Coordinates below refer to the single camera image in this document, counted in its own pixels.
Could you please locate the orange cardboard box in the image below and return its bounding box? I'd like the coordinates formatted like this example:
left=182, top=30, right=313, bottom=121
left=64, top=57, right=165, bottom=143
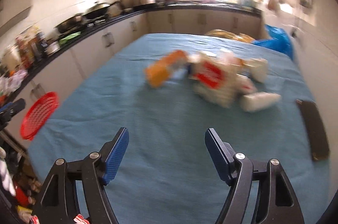
left=144, top=50, right=188, bottom=88

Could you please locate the black kitchen countertop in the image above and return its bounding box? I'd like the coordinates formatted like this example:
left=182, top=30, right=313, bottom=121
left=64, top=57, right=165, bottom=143
left=1, top=4, right=263, bottom=105

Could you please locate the pink white plastic bag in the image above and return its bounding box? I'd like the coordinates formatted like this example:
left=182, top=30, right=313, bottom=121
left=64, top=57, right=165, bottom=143
left=0, top=69, right=28, bottom=96

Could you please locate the red plastic mesh basket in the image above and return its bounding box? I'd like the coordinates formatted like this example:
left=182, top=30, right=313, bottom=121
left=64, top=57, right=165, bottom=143
left=20, top=92, right=60, bottom=141

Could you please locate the black smartphone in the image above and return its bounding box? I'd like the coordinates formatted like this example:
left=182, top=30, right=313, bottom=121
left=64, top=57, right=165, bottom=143
left=296, top=99, right=330, bottom=161

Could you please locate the dark sauce bottle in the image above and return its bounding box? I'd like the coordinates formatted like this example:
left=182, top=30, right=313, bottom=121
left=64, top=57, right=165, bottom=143
left=35, top=32, right=48, bottom=58

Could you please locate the white small container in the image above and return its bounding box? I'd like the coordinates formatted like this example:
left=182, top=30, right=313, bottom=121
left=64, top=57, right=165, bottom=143
left=46, top=41, right=60, bottom=56

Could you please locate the green cloth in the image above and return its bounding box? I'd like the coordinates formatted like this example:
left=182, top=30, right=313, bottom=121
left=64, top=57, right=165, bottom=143
left=59, top=32, right=81, bottom=46

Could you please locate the black frying pan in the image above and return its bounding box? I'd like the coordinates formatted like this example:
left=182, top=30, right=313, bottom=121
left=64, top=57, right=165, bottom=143
left=55, top=13, right=84, bottom=34

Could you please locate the blue table cloth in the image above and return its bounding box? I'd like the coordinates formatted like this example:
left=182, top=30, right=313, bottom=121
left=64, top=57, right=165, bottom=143
left=28, top=34, right=329, bottom=223

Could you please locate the black wok with lid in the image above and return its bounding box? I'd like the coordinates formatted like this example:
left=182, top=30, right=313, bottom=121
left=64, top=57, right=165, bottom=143
left=83, top=2, right=110, bottom=20

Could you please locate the blue plastic bag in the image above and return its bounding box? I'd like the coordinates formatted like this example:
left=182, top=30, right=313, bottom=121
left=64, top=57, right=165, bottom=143
left=252, top=24, right=294, bottom=61

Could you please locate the yellow plastic bag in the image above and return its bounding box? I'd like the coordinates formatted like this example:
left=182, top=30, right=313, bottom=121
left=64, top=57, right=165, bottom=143
left=205, top=29, right=255, bottom=44

